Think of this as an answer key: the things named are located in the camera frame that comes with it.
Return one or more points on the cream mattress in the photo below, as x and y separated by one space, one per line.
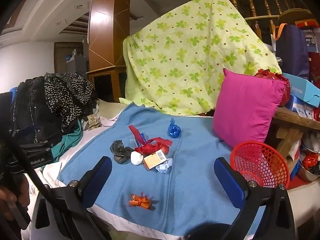
110 108

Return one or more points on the light blue bag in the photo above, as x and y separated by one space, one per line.
162 168

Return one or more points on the black white dotted cloth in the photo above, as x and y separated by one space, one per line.
65 95

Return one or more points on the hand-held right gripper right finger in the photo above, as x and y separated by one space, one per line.
228 180

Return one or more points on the black jacket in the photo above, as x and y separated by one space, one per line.
32 110

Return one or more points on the teal cloth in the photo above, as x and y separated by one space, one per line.
71 140

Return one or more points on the white paper ball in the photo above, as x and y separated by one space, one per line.
136 158

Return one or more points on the blue fleece blanket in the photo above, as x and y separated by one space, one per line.
187 192

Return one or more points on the blue cardboard box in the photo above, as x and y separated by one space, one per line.
305 92

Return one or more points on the red shiny plastic bag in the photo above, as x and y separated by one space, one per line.
285 92

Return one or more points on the steel bowl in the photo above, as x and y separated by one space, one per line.
310 175

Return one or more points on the person's left hand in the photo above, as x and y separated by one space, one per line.
7 195

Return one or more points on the blue white paper box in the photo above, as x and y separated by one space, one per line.
142 138

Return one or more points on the brown cardboard packet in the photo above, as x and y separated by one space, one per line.
151 161

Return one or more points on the grey cabinet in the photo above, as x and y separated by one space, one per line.
77 63

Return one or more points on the beige patterned cloth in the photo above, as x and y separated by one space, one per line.
93 123

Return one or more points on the orange wrapper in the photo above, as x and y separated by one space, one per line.
140 201

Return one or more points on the pink pillow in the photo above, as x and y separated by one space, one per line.
245 110

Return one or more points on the red plastic mesh basket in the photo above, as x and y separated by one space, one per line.
262 160

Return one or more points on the small red plastic bag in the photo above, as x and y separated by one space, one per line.
310 161

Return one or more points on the black plastic bag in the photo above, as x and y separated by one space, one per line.
120 152

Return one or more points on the green floral quilt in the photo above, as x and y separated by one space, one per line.
187 55

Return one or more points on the wooden bench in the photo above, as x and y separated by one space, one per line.
290 117

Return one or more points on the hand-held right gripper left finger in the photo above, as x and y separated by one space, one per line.
98 177

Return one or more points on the blue knotted plastic bag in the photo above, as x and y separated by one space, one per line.
174 131

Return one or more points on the wooden stair railing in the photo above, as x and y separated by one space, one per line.
252 5

